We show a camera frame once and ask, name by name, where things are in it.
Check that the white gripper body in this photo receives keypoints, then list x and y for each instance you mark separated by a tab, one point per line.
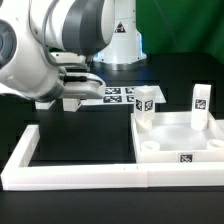
80	84

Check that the white square tabletop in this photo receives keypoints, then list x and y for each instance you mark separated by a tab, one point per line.
172	140

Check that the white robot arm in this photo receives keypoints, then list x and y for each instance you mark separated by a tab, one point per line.
48	46

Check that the white AprilTag marker sheet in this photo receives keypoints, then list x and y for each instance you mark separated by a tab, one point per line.
123	95

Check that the white L-shaped obstacle fixture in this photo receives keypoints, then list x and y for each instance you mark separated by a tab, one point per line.
18	175

